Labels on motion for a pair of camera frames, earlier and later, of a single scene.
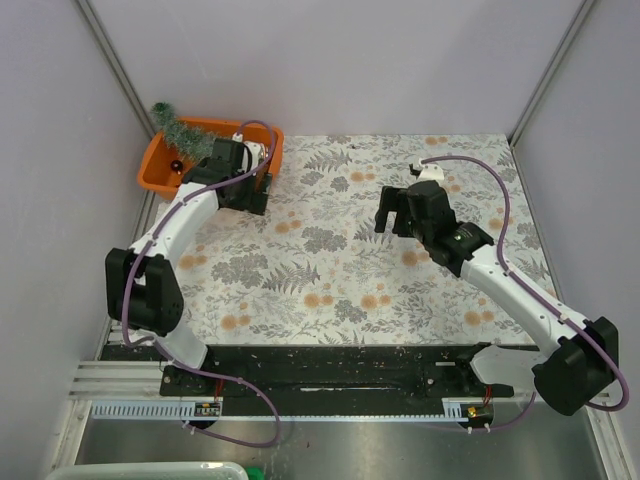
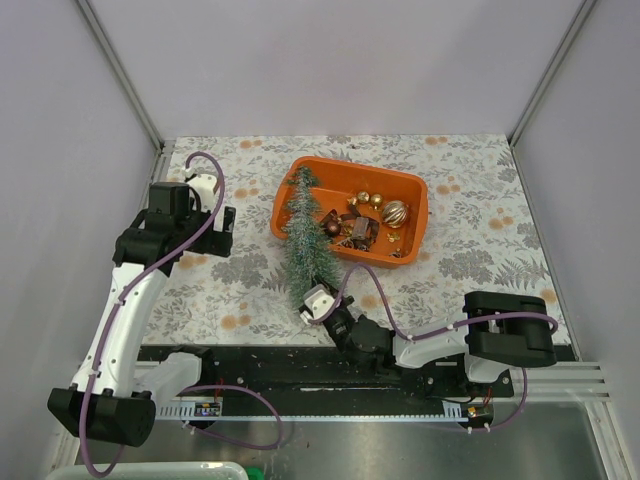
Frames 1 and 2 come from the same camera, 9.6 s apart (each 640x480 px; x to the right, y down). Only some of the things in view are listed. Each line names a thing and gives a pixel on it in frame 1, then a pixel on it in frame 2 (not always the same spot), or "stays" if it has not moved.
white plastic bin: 180,470 stays
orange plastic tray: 163,171 to 373,217
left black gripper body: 251,198 to 215,235
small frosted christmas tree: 190,142 to 310,254
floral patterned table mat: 311,270 stays
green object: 255,472 stays
